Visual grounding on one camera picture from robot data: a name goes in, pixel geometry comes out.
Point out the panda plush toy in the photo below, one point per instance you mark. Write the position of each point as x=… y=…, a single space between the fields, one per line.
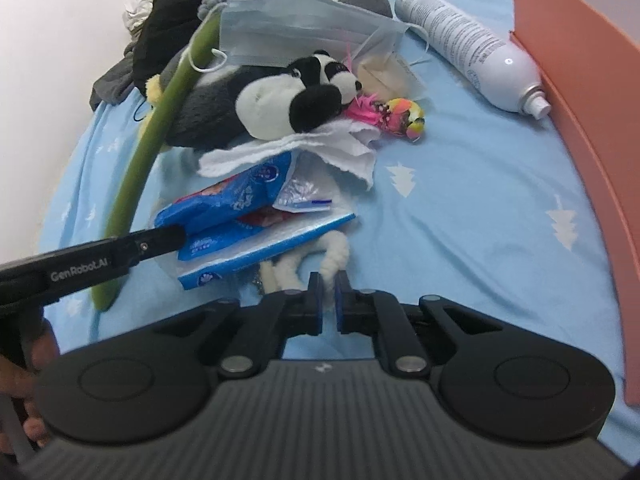
x=270 y=105

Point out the clear plastic bag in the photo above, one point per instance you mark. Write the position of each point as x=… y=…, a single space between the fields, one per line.
x=305 y=187
x=290 y=25

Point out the person's left hand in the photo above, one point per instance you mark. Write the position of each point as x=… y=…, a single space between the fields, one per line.
x=17 y=382

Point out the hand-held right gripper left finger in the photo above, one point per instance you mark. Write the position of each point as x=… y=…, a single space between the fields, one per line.
x=315 y=307

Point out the orange cardboard box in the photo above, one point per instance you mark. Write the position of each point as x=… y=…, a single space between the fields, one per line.
x=590 y=85

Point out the grey penguin plush toy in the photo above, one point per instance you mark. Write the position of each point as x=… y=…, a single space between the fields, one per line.
x=210 y=107

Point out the black garment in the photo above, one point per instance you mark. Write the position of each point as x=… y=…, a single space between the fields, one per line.
x=170 y=15

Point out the light blue bed sheet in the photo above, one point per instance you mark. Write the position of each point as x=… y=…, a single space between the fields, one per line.
x=475 y=210

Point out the white spray bottle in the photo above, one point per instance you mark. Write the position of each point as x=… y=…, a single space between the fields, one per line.
x=465 y=45

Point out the green foam stalk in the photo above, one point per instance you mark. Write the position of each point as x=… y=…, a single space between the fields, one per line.
x=165 y=105

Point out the crumpled white paper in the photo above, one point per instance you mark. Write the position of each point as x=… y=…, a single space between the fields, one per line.
x=136 y=12

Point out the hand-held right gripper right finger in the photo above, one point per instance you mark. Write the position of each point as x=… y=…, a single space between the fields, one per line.
x=343 y=307

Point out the blue tissue packet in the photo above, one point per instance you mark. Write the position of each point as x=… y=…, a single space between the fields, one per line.
x=260 y=252
x=225 y=200

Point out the clear sachet with beige pad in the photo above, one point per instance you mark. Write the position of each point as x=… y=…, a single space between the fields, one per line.
x=390 y=77

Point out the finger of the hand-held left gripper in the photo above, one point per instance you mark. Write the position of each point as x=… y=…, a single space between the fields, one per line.
x=160 y=240

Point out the white tissue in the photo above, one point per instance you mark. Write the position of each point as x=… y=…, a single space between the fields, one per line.
x=340 y=152

